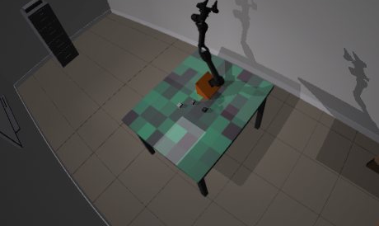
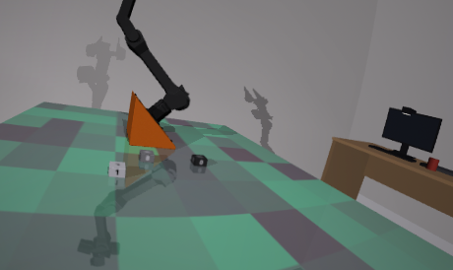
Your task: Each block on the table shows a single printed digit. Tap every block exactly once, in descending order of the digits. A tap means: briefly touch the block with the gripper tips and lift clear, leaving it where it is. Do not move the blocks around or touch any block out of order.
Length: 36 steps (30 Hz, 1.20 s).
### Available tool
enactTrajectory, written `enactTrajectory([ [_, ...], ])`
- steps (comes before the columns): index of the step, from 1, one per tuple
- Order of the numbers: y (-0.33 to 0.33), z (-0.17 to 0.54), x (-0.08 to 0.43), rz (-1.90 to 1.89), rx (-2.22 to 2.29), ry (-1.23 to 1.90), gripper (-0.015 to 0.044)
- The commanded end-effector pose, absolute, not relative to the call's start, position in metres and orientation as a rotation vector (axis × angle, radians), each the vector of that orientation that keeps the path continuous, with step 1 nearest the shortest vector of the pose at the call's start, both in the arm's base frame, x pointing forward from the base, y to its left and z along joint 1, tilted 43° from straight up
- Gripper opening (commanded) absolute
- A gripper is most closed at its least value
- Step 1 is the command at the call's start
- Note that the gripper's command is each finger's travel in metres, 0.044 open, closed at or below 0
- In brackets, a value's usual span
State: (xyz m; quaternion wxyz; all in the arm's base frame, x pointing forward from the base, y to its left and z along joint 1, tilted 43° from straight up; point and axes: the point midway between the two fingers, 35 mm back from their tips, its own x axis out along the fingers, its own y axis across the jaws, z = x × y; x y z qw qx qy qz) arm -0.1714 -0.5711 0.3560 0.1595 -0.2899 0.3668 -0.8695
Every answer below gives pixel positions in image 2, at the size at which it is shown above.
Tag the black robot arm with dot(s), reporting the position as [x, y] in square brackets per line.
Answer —
[175, 98]

